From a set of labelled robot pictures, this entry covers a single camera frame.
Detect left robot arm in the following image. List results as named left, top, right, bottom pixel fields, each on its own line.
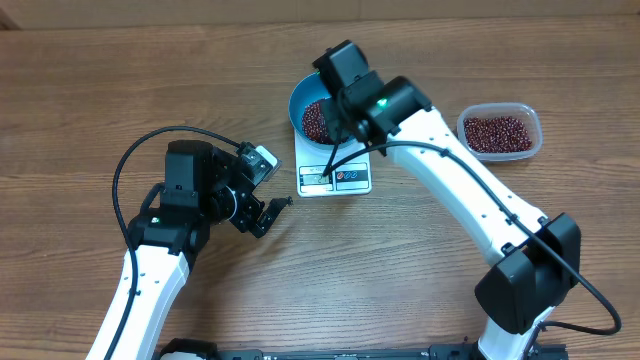
left=88, top=140, right=292, bottom=359

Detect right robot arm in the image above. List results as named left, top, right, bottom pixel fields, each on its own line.
left=313, top=40, right=581, bottom=359

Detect red beans in bowl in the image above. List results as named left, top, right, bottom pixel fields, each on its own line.
left=301, top=98, right=335, bottom=145

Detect blue bowl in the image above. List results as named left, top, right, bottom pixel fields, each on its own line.
left=288, top=73, right=334, bottom=151

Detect white kitchen scale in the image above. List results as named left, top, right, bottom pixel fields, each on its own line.
left=294, top=132, right=373, bottom=197

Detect clear plastic container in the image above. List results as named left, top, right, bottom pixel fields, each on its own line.
left=457, top=102, right=544, bottom=162

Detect red beans in container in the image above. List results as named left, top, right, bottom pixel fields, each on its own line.
left=463, top=116, right=533, bottom=153

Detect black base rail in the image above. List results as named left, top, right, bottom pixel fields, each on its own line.
left=159, top=337, right=569, bottom=360

